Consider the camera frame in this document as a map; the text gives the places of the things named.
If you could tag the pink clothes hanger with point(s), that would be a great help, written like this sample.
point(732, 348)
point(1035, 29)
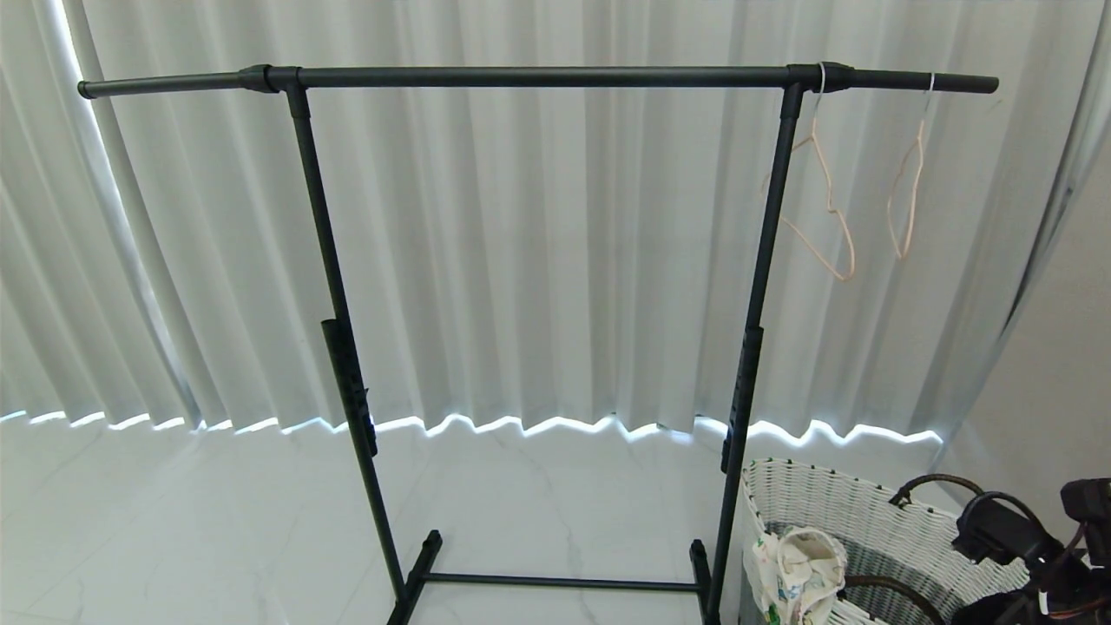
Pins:
point(831, 207)
point(910, 217)

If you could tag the black clothes rack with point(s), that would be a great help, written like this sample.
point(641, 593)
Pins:
point(521, 76)

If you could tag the white laundry basket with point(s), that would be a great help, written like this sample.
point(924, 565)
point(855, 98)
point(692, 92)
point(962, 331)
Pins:
point(833, 499)

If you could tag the cream printed garment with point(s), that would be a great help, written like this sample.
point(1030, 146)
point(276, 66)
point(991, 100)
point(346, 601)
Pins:
point(798, 569)

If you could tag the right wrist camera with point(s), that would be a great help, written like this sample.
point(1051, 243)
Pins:
point(998, 531)

